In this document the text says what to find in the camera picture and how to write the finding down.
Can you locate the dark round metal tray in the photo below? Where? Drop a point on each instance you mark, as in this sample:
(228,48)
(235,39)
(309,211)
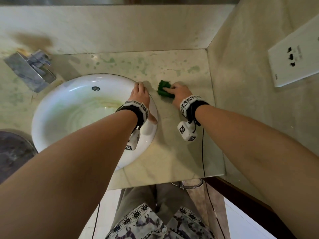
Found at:
(12,156)

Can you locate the person's left forearm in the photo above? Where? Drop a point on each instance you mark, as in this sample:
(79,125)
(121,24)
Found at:
(62,181)

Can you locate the white round sink basin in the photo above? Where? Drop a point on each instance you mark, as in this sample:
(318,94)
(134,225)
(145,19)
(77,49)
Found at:
(74,109)

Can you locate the person's right forearm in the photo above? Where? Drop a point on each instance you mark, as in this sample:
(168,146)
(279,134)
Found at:
(261,156)

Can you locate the green cloth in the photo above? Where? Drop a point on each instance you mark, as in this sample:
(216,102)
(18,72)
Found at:
(163,89)

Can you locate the person's right hand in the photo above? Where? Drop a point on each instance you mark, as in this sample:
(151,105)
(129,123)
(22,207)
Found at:
(180,93)

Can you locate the grey trousers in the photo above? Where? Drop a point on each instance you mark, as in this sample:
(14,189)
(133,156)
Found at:
(174,196)

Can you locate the white wall socket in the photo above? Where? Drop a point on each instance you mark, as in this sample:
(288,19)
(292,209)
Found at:
(294,54)

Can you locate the chrome square faucet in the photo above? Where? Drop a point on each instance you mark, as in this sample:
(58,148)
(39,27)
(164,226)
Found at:
(30,72)

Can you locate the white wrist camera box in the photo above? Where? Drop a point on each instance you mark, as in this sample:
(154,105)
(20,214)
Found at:
(187,130)
(132,140)

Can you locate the metal framed wall mirror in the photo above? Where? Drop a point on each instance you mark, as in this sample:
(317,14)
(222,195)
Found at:
(99,1)

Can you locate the black wristband with marker tags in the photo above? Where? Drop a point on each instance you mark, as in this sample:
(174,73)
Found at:
(139,111)
(195,107)

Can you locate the person's left hand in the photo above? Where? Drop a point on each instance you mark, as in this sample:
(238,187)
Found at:
(140,93)

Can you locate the patterned white shirt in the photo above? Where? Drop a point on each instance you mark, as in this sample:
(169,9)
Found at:
(139,224)

